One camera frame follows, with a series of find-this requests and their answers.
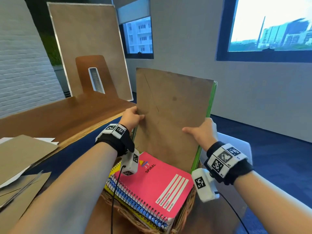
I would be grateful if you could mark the pink spiral notebook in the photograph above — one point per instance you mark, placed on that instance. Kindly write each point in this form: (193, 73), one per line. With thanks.
(156, 182)

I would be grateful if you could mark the wooden table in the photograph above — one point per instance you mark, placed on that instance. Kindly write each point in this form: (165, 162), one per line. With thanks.
(61, 114)

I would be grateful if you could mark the window with building view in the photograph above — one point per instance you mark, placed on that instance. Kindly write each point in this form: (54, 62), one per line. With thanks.
(139, 36)

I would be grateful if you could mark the brown wooden chair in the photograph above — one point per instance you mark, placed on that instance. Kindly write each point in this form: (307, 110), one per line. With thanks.
(107, 75)

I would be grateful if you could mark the person's left forearm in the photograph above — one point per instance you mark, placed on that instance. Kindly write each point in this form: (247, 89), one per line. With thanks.
(68, 187)

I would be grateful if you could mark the person's right hand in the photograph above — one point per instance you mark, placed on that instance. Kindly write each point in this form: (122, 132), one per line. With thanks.
(206, 134)

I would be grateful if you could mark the brown metal-framed board panel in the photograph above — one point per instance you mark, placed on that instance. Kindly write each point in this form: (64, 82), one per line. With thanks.
(85, 29)

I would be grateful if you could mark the woven wicker basket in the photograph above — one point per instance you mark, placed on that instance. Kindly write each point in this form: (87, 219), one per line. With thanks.
(185, 209)

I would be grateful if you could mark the blue spiral notebook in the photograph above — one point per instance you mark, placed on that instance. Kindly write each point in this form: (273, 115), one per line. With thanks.
(131, 202)

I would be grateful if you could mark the person's right forearm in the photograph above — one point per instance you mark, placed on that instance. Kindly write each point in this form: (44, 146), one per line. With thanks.
(275, 207)

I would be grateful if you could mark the blue-framed window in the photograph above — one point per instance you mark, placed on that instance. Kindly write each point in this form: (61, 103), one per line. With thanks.
(268, 26)

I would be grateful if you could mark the black right wrist marker band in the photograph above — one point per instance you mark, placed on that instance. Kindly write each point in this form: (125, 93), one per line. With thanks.
(234, 168)

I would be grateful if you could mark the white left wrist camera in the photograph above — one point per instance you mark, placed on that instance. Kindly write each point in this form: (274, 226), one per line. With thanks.
(130, 163)

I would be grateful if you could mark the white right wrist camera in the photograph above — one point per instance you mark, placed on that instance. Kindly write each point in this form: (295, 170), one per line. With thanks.
(204, 187)

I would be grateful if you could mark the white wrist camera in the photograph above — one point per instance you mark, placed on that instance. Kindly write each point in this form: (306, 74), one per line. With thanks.
(204, 187)
(130, 163)

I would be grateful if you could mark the green foliage wall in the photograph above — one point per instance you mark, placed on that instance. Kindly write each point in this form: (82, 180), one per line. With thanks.
(52, 51)

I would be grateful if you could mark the grey roller blind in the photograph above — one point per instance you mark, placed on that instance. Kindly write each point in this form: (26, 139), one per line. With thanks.
(134, 9)

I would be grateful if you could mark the black left wrist marker band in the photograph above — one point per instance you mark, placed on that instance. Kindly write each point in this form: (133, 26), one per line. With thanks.
(117, 141)

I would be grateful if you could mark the person's left hand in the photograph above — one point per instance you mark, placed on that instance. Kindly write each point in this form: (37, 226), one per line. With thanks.
(130, 119)

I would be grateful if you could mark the white paper sheet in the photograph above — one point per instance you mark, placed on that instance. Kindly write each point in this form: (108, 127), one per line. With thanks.
(12, 179)
(46, 140)

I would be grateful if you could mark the yellow notebook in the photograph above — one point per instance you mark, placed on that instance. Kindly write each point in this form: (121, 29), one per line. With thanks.
(114, 169)

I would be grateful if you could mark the black wrist marker band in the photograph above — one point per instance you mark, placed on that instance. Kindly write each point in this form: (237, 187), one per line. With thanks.
(117, 141)
(234, 168)

